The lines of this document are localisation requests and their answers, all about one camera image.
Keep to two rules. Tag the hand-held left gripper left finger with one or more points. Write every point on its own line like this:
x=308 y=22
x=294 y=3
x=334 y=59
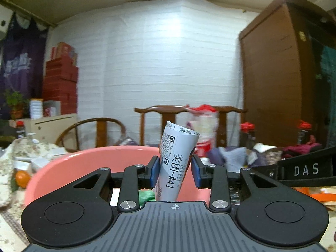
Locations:
x=155 y=173

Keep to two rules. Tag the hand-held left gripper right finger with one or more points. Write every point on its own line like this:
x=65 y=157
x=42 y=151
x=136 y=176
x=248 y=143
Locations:
x=196 y=173

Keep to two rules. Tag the white printed receipt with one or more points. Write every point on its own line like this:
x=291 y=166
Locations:
x=173 y=162

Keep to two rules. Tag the green plastic bag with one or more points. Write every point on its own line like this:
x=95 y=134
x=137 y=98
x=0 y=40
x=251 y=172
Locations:
x=147 y=197

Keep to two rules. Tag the pink plastic basin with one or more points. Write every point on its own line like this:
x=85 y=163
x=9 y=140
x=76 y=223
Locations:
x=105 y=157

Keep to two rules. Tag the floral cloth desktop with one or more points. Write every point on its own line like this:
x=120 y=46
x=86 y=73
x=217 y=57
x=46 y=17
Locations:
x=10 y=194

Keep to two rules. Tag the maroon and black knit hat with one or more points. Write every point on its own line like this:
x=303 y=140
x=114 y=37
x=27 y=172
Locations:
x=302 y=148

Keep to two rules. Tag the dark bottle red cap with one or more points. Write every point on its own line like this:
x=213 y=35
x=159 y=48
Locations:
x=304 y=134
x=248 y=136

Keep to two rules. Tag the blue grey knit cloth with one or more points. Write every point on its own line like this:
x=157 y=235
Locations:
x=235 y=158

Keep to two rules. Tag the clear bottle red cap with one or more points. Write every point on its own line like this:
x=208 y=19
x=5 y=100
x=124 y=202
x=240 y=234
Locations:
x=204 y=126

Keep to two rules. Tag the round back wooden chair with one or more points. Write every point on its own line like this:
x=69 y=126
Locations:
x=103 y=134

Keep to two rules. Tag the brown wooden wardrobe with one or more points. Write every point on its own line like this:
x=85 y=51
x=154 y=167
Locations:
x=270 y=84

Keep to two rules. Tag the white small carton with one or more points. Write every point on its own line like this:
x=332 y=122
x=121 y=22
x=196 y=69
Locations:
x=38 y=164
x=55 y=151

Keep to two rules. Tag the teal hanging cloth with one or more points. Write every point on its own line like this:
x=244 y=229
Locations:
x=328 y=63

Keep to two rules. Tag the cream cabinet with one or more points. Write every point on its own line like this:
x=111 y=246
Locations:
x=52 y=128

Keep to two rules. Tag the white red carton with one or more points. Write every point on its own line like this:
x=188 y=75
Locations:
x=52 y=108

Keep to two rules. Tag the stack of red boxes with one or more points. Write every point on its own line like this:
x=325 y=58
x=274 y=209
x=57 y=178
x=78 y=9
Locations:
x=60 y=84

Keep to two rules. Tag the orange fruit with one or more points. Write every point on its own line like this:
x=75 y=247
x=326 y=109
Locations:
x=22 y=178

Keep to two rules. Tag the white stacked tubs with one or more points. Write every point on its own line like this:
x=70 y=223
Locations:
x=36 y=108

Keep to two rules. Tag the small bottle red cap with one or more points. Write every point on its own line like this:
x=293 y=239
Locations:
x=21 y=130

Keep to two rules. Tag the potted plant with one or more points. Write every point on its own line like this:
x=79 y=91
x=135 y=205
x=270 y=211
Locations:
x=15 y=105

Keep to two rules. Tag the purple hanging jersey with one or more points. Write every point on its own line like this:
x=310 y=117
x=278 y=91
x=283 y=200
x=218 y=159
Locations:
x=23 y=65

